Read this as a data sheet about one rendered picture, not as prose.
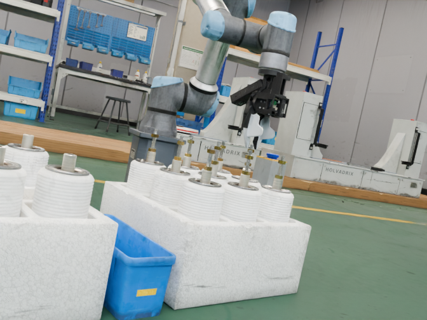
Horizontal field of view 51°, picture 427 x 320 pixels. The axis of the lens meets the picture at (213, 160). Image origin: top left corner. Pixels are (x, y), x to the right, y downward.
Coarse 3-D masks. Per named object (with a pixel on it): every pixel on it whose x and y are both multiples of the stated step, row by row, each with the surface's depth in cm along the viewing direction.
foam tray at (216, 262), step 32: (128, 192) 110; (128, 224) 107; (160, 224) 97; (192, 224) 89; (224, 224) 95; (256, 224) 102; (288, 224) 110; (192, 256) 91; (224, 256) 97; (256, 256) 103; (288, 256) 111; (192, 288) 92; (224, 288) 98; (256, 288) 105; (288, 288) 113
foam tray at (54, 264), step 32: (32, 192) 93; (0, 224) 66; (32, 224) 69; (64, 224) 72; (96, 224) 76; (0, 256) 67; (32, 256) 70; (64, 256) 73; (96, 256) 77; (0, 288) 68; (32, 288) 71; (64, 288) 74; (96, 288) 78
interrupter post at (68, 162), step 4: (64, 156) 78; (68, 156) 78; (72, 156) 78; (76, 156) 79; (64, 160) 78; (68, 160) 78; (72, 160) 78; (64, 164) 78; (68, 164) 78; (72, 164) 78; (64, 168) 78; (68, 168) 78; (72, 168) 78
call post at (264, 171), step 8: (256, 160) 140; (264, 160) 137; (256, 168) 140; (264, 168) 137; (272, 168) 136; (256, 176) 139; (264, 176) 137; (272, 176) 136; (264, 184) 136; (272, 184) 137
